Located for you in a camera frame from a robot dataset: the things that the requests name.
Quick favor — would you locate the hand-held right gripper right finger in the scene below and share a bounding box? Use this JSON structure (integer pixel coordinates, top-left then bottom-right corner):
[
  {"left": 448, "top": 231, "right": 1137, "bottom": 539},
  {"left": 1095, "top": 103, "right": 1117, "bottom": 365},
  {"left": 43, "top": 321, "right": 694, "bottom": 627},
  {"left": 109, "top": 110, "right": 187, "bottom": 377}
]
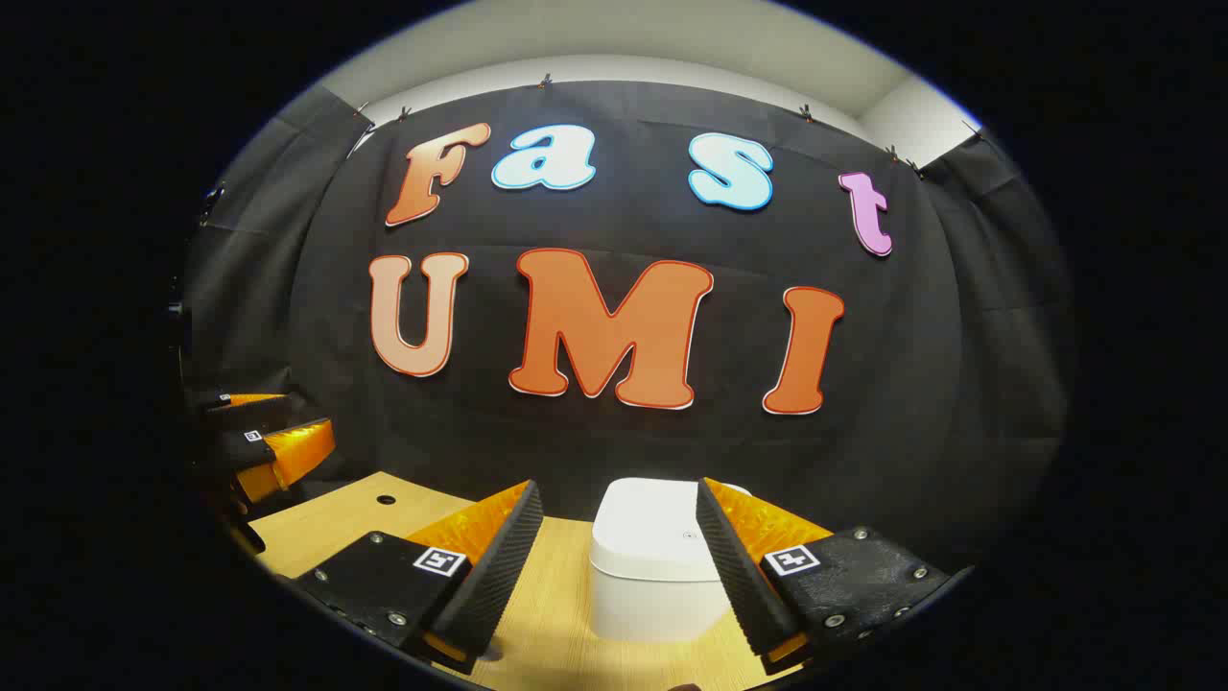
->
[{"left": 696, "top": 477, "right": 951, "bottom": 678}]

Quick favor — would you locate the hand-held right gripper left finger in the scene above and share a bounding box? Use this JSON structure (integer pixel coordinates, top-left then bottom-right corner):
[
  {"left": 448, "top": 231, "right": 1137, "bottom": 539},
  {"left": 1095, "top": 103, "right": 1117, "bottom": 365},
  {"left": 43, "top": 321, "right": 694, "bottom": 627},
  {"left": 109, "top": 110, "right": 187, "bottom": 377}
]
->
[{"left": 293, "top": 480, "right": 545, "bottom": 673}]

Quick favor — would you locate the white desktop garbage bin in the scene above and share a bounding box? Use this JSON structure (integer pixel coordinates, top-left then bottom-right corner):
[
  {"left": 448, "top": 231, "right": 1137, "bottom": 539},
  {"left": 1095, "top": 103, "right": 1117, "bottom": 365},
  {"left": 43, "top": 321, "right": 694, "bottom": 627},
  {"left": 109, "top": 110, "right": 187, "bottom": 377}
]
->
[{"left": 588, "top": 477, "right": 754, "bottom": 642}]

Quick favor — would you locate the wooden desktop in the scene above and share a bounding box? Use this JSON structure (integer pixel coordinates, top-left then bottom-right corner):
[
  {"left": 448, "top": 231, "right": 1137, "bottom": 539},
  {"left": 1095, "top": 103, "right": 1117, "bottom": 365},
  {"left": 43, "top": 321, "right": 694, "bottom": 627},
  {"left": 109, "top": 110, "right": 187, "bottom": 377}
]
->
[{"left": 245, "top": 470, "right": 807, "bottom": 691}]

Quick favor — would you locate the black backdrop cloth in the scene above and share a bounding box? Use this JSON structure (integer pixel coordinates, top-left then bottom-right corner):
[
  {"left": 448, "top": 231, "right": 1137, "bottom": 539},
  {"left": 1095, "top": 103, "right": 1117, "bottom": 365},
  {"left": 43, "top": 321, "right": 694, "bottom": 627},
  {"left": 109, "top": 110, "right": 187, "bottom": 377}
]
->
[{"left": 177, "top": 80, "right": 1071, "bottom": 577}]

